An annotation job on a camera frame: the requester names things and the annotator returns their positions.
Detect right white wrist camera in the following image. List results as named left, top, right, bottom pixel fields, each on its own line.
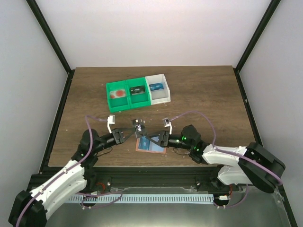
left=162, top=118, right=172, bottom=135

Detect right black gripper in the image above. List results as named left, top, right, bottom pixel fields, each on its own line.
left=146, top=130, right=193, bottom=150

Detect light blue slotted cable duct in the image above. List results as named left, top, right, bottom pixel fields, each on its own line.
left=67, top=194, right=214, bottom=204

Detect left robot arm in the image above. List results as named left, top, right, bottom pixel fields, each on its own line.
left=9, top=128, right=135, bottom=227

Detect red white card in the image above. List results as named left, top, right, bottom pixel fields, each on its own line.
left=109, top=89, right=126, bottom=99

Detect right black frame post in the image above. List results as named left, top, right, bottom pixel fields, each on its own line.
left=235, top=0, right=282, bottom=73

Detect green bin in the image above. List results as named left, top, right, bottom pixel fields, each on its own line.
left=126, top=77, right=151, bottom=109
left=106, top=80, right=130, bottom=113

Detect black frame post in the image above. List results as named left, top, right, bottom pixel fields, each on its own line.
left=235, top=0, right=282, bottom=73
left=25, top=0, right=72, bottom=74

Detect left black frame post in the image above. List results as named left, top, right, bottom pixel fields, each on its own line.
left=25, top=0, right=72, bottom=74

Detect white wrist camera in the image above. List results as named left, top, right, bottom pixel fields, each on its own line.
left=107, top=114, right=116, bottom=133
left=162, top=118, right=172, bottom=135

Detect left green bin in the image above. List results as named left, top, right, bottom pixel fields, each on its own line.
left=106, top=80, right=130, bottom=113

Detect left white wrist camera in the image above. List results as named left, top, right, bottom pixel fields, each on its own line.
left=107, top=114, right=116, bottom=133

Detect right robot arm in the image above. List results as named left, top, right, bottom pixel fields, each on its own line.
left=156, top=125, right=285, bottom=193

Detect white bin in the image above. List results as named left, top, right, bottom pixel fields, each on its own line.
left=145, top=74, right=171, bottom=105

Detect blue card in bin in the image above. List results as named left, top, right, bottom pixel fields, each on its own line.
left=149, top=83, right=164, bottom=92

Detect black aluminium front rail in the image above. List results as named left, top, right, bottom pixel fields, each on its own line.
left=28, top=165, right=229, bottom=192

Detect black VIP card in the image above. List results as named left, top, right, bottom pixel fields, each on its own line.
left=132, top=118, right=146, bottom=139

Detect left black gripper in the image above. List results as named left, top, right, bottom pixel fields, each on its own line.
left=93, top=128, right=136, bottom=154

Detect middle green bin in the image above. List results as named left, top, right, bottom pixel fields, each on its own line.
left=126, top=77, right=151, bottom=109

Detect black card in bin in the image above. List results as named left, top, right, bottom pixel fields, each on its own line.
left=129, top=86, right=145, bottom=96

